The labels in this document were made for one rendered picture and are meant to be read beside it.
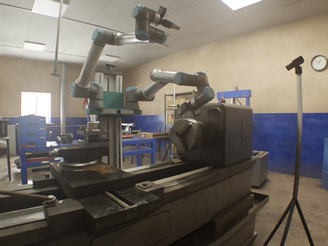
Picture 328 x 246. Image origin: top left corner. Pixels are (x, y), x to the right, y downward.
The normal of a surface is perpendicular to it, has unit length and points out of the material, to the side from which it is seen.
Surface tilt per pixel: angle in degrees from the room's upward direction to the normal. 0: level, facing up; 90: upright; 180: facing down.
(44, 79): 90
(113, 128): 90
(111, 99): 90
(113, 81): 90
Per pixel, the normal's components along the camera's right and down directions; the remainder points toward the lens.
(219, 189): 0.67, 0.02
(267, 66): -0.74, 0.01
